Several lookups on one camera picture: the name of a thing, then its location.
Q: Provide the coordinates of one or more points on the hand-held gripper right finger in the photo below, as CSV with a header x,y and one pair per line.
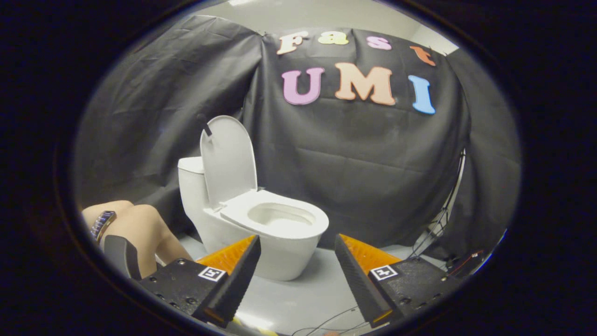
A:
x,y
357,284

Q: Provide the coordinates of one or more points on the white toilet seat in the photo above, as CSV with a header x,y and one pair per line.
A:
x,y
238,212

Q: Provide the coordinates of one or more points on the black backdrop cloth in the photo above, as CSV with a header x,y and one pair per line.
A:
x,y
350,163

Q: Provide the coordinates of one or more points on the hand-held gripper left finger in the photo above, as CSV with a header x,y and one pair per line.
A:
x,y
235,284

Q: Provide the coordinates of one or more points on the white ceramic toilet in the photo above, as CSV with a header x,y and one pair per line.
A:
x,y
280,256

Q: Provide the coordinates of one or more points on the white toilet lid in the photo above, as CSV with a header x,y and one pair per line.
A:
x,y
231,158

